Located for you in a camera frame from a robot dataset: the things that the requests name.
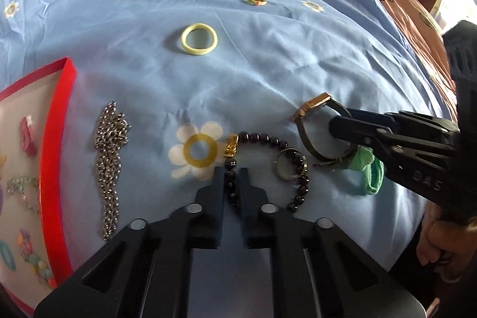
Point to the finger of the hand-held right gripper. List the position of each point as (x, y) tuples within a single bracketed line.
[(367, 115), (350, 130)]

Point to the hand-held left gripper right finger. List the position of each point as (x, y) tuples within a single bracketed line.
[(248, 202)]

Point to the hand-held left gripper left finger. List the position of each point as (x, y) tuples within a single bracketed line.
[(218, 198)]

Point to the red cardboard box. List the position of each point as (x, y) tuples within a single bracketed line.
[(56, 154)]

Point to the red hair clip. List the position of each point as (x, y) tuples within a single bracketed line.
[(28, 139)]

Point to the person's right hand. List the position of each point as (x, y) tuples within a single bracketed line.
[(443, 238)]

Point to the blue floral bedsheet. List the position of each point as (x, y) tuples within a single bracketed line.
[(261, 72)]

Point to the pink printed blanket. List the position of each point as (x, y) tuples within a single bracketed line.
[(402, 5)]

